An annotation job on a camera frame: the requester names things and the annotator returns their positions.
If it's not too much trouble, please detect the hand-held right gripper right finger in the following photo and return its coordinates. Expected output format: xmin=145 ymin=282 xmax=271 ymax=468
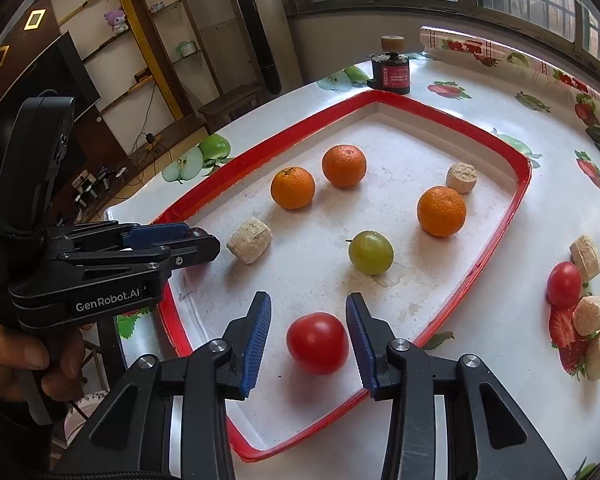
xmin=345 ymin=292 xmax=566 ymax=480

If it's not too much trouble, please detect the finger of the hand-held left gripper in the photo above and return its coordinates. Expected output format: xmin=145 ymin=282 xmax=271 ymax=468
xmin=54 ymin=221 xmax=207 ymax=257
xmin=79 ymin=233 xmax=222 ymax=282

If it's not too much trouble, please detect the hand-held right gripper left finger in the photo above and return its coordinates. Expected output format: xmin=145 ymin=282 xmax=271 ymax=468
xmin=52 ymin=290 xmax=273 ymax=480

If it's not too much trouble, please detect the red tomato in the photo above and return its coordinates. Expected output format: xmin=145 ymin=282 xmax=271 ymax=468
xmin=546 ymin=261 xmax=583 ymax=309
xmin=286 ymin=312 xmax=350 ymax=376

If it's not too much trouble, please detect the green plum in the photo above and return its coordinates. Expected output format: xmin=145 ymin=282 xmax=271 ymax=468
xmin=348 ymin=230 xmax=395 ymax=276

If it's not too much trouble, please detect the orange tangerine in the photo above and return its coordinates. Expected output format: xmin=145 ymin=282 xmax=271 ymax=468
xmin=322 ymin=144 xmax=368 ymax=189
xmin=271 ymin=166 xmax=316 ymax=210
xmin=417 ymin=186 xmax=467 ymax=237

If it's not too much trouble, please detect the red rimmed white tray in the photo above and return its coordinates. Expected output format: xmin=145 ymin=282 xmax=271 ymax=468
xmin=150 ymin=89 xmax=532 ymax=462

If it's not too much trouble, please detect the person's left forearm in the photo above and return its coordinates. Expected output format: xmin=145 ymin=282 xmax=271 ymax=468
xmin=0 ymin=385 xmax=66 ymax=480

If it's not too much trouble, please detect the person's left hand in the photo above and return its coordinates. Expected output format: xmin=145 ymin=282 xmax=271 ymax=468
xmin=0 ymin=322 xmax=94 ymax=404

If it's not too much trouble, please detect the wooden bench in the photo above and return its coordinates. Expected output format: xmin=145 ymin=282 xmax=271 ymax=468
xmin=197 ymin=85 xmax=266 ymax=122

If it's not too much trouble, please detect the black television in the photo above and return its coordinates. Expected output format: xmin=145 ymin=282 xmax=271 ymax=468
xmin=0 ymin=30 xmax=102 ymax=176

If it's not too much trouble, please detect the purple plush toy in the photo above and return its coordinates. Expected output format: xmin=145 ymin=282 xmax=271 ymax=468
xmin=104 ymin=9 xmax=130 ymax=36

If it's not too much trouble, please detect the black vertical pipe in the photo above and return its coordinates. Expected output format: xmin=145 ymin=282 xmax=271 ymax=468
xmin=222 ymin=0 xmax=283 ymax=95

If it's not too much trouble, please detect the black jar with red label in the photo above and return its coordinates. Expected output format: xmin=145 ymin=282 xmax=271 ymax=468
xmin=367 ymin=51 xmax=412 ymax=96

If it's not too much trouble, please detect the white wall shelf unit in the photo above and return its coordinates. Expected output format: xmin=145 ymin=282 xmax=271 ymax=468
xmin=45 ymin=0 xmax=221 ymax=126

